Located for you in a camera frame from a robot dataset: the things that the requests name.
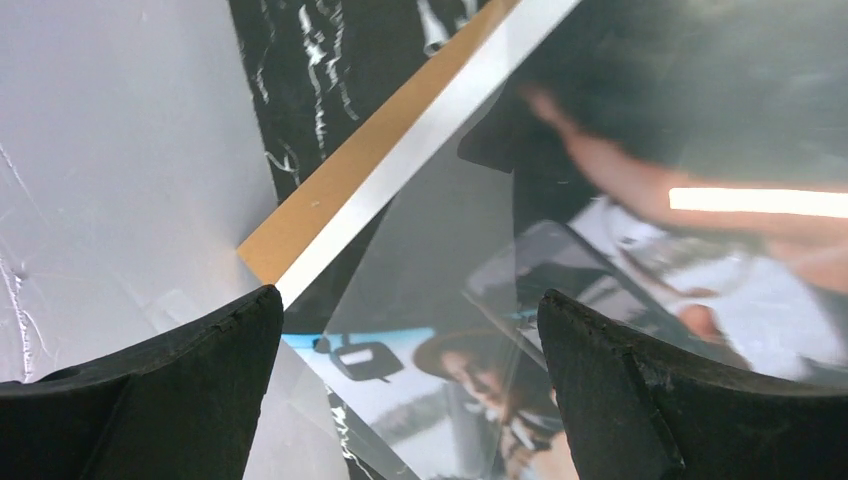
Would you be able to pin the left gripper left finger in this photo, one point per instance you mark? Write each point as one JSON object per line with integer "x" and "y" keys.
{"x": 184, "y": 404}

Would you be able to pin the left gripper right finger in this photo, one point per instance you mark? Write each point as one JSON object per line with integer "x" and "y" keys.
{"x": 635, "y": 407}

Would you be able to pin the clear plastic sheet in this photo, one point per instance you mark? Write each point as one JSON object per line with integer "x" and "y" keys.
{"x": 434, "y": 342}

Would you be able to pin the printed photo with white border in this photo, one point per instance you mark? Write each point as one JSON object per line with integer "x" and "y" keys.
{"x": 716, "y": 114}

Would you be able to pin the brown cardboard backing board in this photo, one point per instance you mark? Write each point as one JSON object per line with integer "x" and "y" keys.
{"x": 272, "y": 249}

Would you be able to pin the black marble pattern mat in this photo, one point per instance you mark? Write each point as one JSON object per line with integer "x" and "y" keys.
{"x": 318, "y": 69}

